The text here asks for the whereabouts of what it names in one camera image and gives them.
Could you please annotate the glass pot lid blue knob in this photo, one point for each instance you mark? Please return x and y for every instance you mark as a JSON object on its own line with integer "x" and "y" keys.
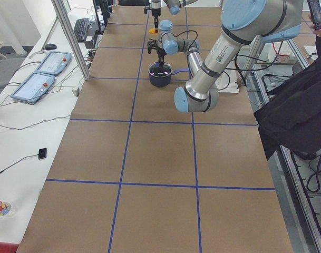
{"x": 158, "y": 71}

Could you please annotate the orange yellow toy corn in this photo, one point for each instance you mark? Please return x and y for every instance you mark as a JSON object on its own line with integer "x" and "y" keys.
{"x": 153, "y": 31}

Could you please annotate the dark blue cooking pot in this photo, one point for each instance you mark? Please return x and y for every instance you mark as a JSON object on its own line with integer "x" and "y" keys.
{"x": 162, "y": 82}

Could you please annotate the black computer keyboard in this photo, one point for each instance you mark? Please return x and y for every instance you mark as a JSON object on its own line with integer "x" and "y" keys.
{"x": 80, "y": 29}

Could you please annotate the upper blue teach pendant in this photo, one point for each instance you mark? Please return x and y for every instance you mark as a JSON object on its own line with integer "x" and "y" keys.
{"x": 54, "y": 63}

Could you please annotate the blue teach pendant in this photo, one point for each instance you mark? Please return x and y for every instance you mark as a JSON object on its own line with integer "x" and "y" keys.
{"x": 54, "y": 63}
{"x": 33, "y": 87}

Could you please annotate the black computer mouse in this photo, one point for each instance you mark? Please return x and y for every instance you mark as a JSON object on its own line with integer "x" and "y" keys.
{"x": 50, "y": 46}

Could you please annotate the lower blue teach pendant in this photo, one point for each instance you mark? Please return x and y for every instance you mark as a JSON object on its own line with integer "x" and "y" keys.
{"x": 33, "y": 87}

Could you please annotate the person in black jacket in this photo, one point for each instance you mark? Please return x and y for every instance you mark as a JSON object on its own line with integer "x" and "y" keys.
{"x": 293, "y": 117}

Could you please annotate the small black square device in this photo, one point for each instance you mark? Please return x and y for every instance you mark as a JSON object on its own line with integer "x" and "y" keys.
{"x": 42, "y": 153}

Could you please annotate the black smartphone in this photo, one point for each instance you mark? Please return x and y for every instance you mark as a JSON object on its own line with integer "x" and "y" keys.
{"x": 315, "y": 12}

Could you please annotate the red labelled plastic bottle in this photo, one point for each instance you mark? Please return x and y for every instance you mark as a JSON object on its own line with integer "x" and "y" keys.
{"x": 7, "y": 209}

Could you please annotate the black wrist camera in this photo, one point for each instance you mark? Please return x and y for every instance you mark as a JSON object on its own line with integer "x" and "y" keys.
{"x": 151, "y": 45}

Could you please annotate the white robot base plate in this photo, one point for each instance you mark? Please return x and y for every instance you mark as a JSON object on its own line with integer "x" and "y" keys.
{"x": 227, "y": 82}

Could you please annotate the aluminium frame post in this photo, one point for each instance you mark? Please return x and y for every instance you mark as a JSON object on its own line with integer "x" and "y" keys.
{"x": 62, "y": 15}

